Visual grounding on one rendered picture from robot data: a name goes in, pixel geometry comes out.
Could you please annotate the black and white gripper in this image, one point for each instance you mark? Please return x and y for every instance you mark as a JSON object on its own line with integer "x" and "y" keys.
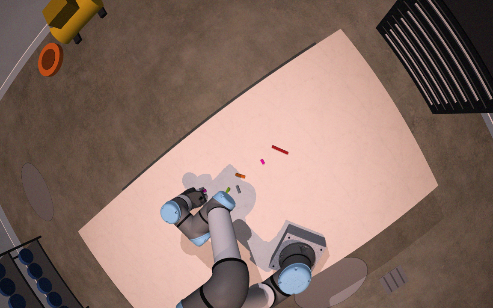
{"x": 194, "y": 197}

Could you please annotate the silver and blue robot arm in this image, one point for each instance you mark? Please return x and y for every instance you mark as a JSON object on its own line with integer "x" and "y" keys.
{"x": 228, "y": 287}

